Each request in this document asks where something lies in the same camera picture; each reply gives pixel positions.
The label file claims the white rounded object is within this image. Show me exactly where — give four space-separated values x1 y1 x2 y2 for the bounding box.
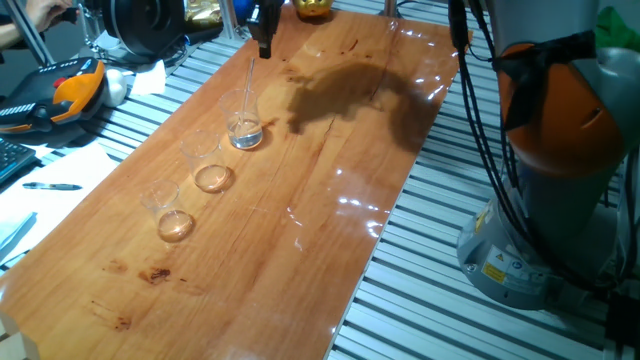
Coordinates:
103 68 129 108

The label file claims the white paper sheet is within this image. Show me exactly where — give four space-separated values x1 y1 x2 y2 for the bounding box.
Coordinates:
0 142 120 266

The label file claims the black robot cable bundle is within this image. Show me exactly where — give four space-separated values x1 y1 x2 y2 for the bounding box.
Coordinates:
448 0 616 292

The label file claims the black computer keyboard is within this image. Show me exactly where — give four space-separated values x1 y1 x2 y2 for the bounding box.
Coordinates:
0 138 37 185

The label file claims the black pen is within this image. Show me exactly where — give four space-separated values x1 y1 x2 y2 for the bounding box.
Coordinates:
22 181 84 192

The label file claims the clear glass stirring rod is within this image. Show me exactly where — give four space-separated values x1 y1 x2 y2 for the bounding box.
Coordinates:
238 57 257 130

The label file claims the grey metal strut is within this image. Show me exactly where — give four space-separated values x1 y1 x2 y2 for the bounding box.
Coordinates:
4 0 55 67

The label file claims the large glass beaker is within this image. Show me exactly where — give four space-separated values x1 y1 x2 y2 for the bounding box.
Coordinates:
218 88 265 151

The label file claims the golden piggy bank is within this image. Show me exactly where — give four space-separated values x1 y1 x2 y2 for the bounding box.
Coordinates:
292 0 335 20

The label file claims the person hand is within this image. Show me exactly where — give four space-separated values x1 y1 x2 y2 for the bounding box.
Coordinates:
25 0 74 33

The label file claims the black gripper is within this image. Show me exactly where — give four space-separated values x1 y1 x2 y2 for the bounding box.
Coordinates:
246 0 285 60

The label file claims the white tissue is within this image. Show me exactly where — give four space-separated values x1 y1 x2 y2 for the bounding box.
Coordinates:
129 59 168 96

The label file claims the black round spool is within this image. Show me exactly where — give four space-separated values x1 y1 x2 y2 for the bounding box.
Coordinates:
101 0 186 57

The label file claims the small glass beaker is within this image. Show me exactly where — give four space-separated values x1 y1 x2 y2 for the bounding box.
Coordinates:
139 180 196 244

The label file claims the glossy wooden board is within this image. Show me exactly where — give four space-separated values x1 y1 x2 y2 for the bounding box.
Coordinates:
0 4 474 360

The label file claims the medium glass beaker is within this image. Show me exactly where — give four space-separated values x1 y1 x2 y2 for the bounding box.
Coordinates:
179 130 235 194

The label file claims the black and orange teach pendant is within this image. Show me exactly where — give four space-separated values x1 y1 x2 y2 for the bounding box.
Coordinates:
0 56 107 135

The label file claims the green cloth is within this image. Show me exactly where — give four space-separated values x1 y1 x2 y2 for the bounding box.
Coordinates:
594 5 640 51

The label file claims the gold foil bag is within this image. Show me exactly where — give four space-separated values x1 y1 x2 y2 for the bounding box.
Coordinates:
184 0 224 29

